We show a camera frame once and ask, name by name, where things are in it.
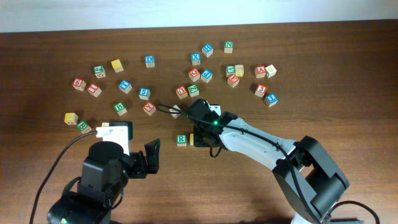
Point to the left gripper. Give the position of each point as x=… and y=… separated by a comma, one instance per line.
x=140, y=162

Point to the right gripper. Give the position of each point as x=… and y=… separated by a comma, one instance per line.
x=199, y=139

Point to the yellow S block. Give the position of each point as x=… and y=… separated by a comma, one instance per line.
x=192, y=139

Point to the green R letter block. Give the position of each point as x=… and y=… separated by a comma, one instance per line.
x=181, y=140

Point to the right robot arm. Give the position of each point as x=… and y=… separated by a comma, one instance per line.
x=309, y=178

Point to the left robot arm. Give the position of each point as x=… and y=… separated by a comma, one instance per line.
x=91, y=197

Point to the white leaf picture block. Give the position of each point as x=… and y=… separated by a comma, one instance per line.
x=175, y=112

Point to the green Z letter block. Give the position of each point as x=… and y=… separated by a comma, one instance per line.
x=193, y=90

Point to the red Y letter block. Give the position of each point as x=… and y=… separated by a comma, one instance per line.
x=149, y=108

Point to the red U letter block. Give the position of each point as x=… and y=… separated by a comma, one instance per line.
x=181, y=92

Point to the blue P letter block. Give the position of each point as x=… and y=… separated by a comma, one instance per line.
x=206, y=75

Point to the red E letter block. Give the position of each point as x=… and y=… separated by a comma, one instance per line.
x=233, y=80

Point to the green B letter block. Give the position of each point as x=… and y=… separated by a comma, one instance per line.
x=120, y=108

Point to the natural picture block left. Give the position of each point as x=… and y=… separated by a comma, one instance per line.
x=105, y=124

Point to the red Q letter block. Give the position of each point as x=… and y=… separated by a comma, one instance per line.
x=194, y=75

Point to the blue 5 number block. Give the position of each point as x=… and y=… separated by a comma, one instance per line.
x=144, y=94

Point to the green V letter block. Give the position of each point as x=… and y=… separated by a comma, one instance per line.
x=230, y=69

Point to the yellow edged natural block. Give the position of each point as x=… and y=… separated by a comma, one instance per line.
x=239, y=70

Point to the red 3 number block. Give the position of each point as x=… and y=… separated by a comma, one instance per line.
x=260, y=90

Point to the blue 1 number block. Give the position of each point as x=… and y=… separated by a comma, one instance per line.
x=271, y=100

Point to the blue T letter block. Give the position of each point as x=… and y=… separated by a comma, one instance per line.
x=125, y=86

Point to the blue X letter block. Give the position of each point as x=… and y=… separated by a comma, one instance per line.
x=196, y=58

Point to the green E letter block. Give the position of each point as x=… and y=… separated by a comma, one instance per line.
x=83, y=127

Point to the red A letter block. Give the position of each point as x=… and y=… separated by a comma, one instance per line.
x=260, y=71

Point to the blue H letter block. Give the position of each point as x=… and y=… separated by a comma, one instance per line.
x=207, y=50

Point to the white picture block right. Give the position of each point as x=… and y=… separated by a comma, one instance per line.
x=270, y=71

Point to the green N letter block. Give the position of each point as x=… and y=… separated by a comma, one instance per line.
x=228, y=47

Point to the red I letter block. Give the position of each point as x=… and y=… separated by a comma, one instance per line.
x=94, y=90

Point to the yellow W letter block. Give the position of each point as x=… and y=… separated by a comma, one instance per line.
x=71, y=118

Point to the blue D letter block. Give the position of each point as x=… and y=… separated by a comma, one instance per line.
x=149, y=61

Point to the plain yellow top block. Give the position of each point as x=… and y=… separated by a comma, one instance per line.
x=117, y=65

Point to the green J letter block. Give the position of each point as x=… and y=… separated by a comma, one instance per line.
x=99, y=71

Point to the red 6 number block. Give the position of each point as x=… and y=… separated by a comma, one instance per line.
x=79, y=84

